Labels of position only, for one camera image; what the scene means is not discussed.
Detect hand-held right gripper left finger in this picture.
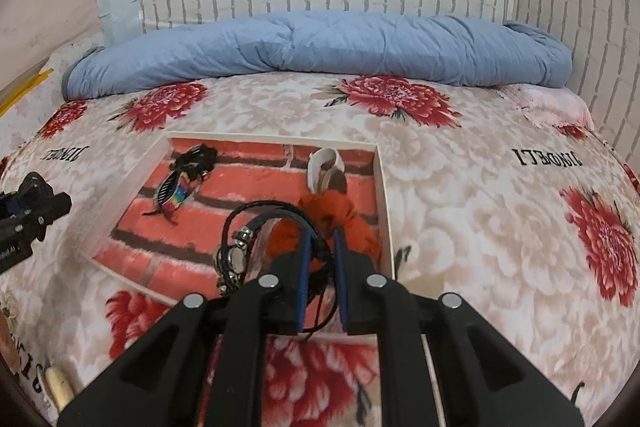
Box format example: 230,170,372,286
56,234,315,427

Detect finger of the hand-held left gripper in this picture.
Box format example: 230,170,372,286
0,173,53,220
0,191,72,253

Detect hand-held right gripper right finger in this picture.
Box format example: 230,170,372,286
334,229,586,427

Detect orange fabric scrunchie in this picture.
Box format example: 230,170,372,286
270,192,382,265

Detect black braided cord bracelet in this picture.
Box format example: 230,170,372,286
214,199,337,340

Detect white tray with brick liner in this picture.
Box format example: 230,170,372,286
89,132,397,348

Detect white strap wristwatch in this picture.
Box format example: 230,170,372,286
306,148,348,195

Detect colourful woven bracelet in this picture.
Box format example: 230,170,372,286
142,169,203,225

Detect yellow cloth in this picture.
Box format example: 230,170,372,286
0,68,55,118

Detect cream plush hair accessory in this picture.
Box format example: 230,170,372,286
44,364,75,410

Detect rolled blue duvet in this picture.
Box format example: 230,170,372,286
61,11,573,102

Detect pink pillow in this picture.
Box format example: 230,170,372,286
500,84,596,130

